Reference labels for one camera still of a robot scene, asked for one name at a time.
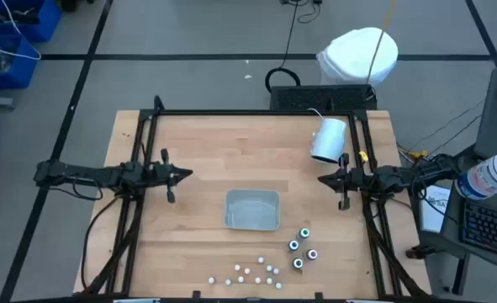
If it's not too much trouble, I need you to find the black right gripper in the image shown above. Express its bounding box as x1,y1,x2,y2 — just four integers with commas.
317,152,366,212

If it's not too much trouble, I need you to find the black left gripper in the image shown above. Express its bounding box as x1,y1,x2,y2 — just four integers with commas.
145,148,194,205

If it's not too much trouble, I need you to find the white cylinder with black opening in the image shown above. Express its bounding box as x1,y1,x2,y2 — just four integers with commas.
309,117,349,165

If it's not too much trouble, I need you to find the clear plastic tray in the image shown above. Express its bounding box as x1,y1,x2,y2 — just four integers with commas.
224,189,282,232

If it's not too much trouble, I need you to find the black vented computer case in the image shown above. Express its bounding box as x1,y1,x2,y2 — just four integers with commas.
269,83,378,113

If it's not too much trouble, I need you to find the white printed paper sheet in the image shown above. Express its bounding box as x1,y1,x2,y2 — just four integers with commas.
418,183,452,234

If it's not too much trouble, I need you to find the white lined trash bin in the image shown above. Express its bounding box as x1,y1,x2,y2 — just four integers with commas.
315,26,399,88

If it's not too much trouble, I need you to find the dark grey desk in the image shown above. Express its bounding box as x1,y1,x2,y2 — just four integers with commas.
415,142,497,295

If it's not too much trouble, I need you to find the white wipes canister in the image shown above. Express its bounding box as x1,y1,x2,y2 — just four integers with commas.
454,149,497,201

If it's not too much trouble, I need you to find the black backlit keyboard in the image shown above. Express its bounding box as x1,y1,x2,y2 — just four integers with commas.
461,199,497,259

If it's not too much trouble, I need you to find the blue plastic storage bin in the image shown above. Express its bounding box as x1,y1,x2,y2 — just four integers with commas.
0,34,41,91
0,0,63,44

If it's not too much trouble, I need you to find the black looped floor cable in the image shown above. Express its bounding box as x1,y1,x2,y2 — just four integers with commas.
264,0,303,94

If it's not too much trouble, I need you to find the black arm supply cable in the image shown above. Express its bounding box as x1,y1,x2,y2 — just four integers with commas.
81,195,121,291

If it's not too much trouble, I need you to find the yellow hanging cable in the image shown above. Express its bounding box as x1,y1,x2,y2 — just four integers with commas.
365,0,397,85

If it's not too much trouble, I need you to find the black cable bundle with plugs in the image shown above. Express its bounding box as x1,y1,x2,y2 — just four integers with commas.
279,0,324,24

